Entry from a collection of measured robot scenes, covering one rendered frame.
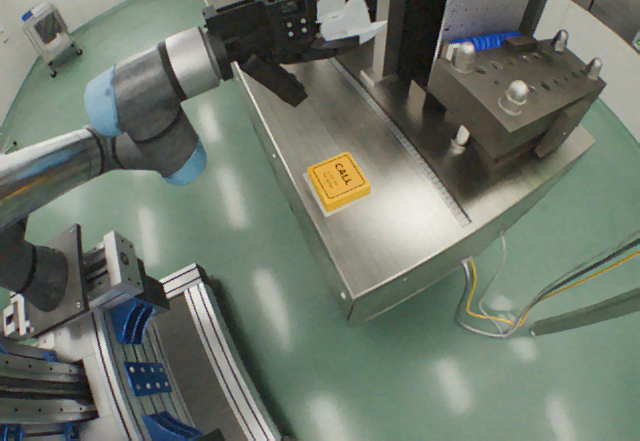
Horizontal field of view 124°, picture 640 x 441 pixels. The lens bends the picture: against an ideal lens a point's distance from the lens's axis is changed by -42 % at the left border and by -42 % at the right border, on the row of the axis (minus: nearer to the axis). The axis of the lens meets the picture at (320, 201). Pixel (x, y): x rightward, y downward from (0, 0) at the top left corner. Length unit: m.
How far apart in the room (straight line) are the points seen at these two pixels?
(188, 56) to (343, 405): 1.25
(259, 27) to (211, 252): 1.26
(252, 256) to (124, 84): 1.17
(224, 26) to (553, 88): 0.49
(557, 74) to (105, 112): 0.67
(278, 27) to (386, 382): 1.24
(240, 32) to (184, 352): 1.10
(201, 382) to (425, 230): 0.98
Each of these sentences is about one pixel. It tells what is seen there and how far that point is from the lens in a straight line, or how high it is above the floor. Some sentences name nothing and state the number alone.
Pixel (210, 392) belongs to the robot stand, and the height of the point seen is 0.21.
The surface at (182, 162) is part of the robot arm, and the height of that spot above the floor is 1.00.
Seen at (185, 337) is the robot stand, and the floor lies 0.21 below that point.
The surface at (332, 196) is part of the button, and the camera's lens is 0.40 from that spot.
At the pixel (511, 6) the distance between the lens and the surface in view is 0.63.
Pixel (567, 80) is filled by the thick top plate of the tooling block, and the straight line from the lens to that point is 0.63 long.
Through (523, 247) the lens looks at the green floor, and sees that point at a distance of 1.65.
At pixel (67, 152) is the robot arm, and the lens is 0.41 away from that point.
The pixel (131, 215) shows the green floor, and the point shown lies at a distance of 1.85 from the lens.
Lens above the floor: 1.27
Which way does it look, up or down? 61 degrees down
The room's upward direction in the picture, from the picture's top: 7 degrees counter-clockwise
